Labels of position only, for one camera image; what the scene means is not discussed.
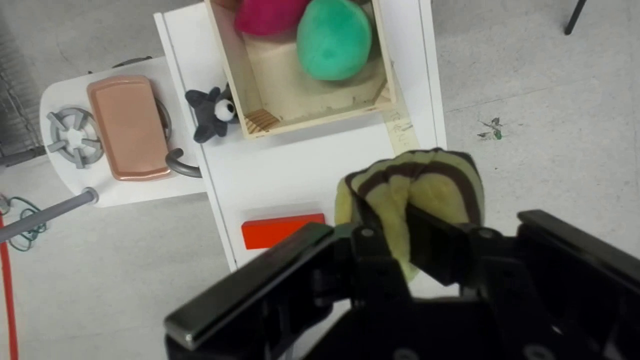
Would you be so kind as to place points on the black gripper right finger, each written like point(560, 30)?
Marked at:
point(550, 293)

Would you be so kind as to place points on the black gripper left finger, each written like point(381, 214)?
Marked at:
point(264, 307)

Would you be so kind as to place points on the yellow brown striped plush toy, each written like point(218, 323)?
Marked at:
point(440, 182)

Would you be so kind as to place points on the white toy kitchen cabinet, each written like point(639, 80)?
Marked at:
point(297, 172)

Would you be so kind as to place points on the black star-shaped toy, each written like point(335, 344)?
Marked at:
point(215, 113)

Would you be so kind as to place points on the light wooden box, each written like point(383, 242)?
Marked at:
point(275, 94)

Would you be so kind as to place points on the grey toy stove burner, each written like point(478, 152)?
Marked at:
point(75, 137)

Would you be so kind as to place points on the green plush ball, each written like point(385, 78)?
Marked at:
point(335, 39)

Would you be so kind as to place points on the pink plush toy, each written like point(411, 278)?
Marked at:
point(269, 16)

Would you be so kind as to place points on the red rectangular block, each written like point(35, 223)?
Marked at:
point(269, 233)

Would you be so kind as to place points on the grey metal rod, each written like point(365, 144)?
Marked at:
point(47, 214)

